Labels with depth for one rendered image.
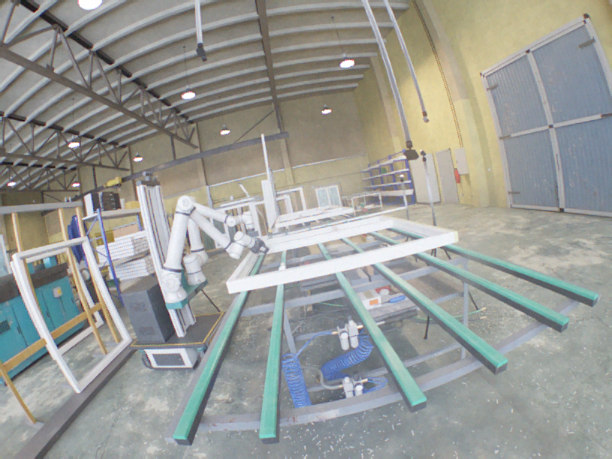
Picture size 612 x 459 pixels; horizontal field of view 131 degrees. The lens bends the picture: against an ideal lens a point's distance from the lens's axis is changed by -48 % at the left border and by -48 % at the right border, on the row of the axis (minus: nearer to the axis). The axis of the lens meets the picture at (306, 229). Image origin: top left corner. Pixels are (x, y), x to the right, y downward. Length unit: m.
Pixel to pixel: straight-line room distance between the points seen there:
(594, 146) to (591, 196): 1.06
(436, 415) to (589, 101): 6.18
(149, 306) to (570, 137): 7.66
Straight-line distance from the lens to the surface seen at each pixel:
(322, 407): 0.71
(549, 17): 7.39
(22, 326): 4.52
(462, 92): 9.30
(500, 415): 1.76
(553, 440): 1.71
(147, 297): 2.51
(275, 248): 2.55
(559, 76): 7.05
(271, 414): 0.68
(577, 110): 6.79
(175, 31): 11.11
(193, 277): 2.70
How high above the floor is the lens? 1.33
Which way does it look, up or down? 7 degrees down
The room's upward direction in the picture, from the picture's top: 12 degrees counter-clockwise
